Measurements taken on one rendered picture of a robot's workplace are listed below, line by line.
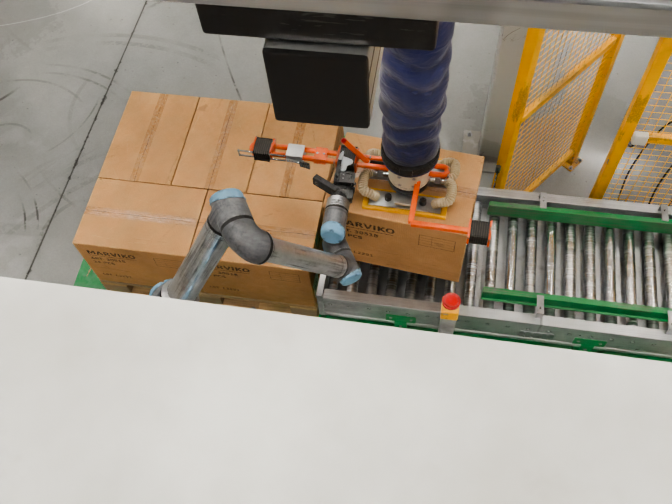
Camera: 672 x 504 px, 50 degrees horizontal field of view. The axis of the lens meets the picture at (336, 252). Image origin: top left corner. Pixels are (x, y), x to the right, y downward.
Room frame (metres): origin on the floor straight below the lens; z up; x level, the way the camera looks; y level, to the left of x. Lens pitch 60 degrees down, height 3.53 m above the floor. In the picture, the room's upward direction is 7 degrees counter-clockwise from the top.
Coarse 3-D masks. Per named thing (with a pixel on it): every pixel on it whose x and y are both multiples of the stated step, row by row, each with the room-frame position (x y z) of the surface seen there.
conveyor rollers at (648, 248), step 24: (480, 216) 1.80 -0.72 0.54; (528, 240) 1.64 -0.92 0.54; (552, 240) 1.62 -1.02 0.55; (624, 240) 1.58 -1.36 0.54; (648, 240) 1.56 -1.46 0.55; (360, 264) 1.62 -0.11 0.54; (528, 264) 1.51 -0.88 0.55; (552, 264) 1.49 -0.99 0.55; (624, 264) 1.46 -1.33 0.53; (648, 264) 1.44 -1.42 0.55; (336, 288) 1.50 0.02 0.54; (408, 288) 1.46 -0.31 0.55; (432, 288) 1.44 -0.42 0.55; (504, 288) 1.41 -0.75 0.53; (528, 288) 1.39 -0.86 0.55; (552, 288) 1.37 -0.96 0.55; (648, 288) 1.32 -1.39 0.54; (528, 312) 1.27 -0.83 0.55; (552, 312) 1.26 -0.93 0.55
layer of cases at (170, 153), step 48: (144, 96) 2.83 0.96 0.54; (192, 96) 2.79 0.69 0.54; (144, 144) 2.49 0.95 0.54; (192, 144) 2.45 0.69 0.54; (240, 144) 2.41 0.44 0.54; (336, 144) 2.37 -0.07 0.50; (96, 192) 2.21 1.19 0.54; (144, 192) 2.17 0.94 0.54; (192, 192) 2.14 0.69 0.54; (288, 192) 2.07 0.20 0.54; (96, 240) 1.92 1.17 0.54; (144, 240) 1.89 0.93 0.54; (192, 240) 1.86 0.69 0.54; (288, 240) 1.79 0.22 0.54; (240, 288) 1.71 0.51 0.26; (288, 288) 1.64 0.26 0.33
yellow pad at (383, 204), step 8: (384, 192) 1.63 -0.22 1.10; (392, 192) 1.62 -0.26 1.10; (368, 200) 1.60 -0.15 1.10; (384, 200) 1.59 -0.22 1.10; (392, 200) 1.58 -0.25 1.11; (424, 200) 1.55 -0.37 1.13; (368, 208) 1.57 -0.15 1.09; (376, 208) 1.56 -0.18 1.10; (384, 208) 1.55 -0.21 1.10; (392, 208) 1.55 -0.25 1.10; (400, 208) 1.54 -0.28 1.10; (408, 208) 1.54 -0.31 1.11; (416, 208) 1.53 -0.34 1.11; (424, 208) 1.53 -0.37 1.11; (432, 208) 1.52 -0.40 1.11; (440, 208) 1.52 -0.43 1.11; (424, 216) 1.50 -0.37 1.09; (432, 216) 1.49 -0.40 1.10; (440, 216) 1.49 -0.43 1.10
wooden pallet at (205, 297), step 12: (108, 288) 1.91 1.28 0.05; (120, 288) 1.89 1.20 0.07; (132, 288) 1.91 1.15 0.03; (144, 288) 1.90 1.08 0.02; (204, 300) 1.77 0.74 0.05; (216, 300) 1.75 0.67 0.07; (228, 300) 1.77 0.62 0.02; (240, 300) 1.76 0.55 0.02; (252, 300) 1.70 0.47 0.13; (264, 300) 1.68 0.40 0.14; (288, 312) 1.65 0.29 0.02; (300, 312) 1.63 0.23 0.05; (312, 312) 1.61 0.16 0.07
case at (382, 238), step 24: (360, 144) 1.90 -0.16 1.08; (360, 168) 1.78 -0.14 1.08; (480, 168) 1.71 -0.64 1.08; (432, 192) 1.62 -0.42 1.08; (360, 216) 1.55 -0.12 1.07; (384, 216) 1.53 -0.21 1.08; (408, 216) 1.51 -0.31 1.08; (456, 216) 1.49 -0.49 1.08; (360, 240) 1.55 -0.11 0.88; (384, 240) 1.51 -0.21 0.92; (408, 240) 1.48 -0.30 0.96; (432, 240) 1.44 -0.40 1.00; (456, 240) 1.41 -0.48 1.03; (384, 264) 1.51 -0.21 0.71; (408, 264) 1.47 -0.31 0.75; (432, 264) 1.44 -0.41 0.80; (456, 264) 1.40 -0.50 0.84
